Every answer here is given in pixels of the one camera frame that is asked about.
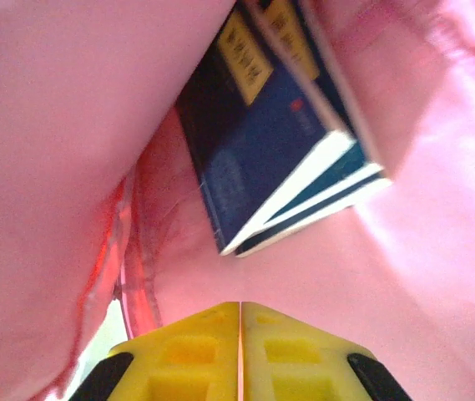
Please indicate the dark blue yellow-label book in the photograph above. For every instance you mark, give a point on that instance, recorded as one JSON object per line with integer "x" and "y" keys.
{"x": 345, "y": 167}
{"x": 237, "y": 167}

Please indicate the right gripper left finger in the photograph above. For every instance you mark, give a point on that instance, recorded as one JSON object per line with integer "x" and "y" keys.
{"x": 178, "y": 359}

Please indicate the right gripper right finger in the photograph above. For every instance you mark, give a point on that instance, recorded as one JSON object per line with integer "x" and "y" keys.
{"x": 304, "y": 359}

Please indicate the pink school backpack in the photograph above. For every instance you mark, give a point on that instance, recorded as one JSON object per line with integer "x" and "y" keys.
{"x": 53, "y": 125}

